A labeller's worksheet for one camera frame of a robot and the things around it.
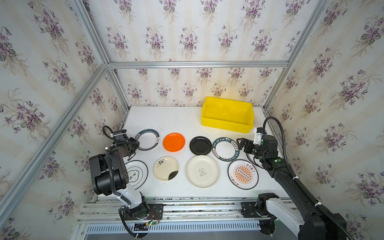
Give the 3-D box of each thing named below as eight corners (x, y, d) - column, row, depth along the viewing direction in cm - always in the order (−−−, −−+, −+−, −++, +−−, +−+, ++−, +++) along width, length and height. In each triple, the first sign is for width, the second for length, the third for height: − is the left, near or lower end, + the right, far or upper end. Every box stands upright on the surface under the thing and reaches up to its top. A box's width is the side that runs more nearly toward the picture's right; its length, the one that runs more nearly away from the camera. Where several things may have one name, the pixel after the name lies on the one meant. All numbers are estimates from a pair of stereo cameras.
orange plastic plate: (162, 152, 97) (161, 150, 95) (165, 134, 106) (164, 132, 104) (185, 152, 97) (184, 150, 95) (185, 134, 106) (185, 132, 104)
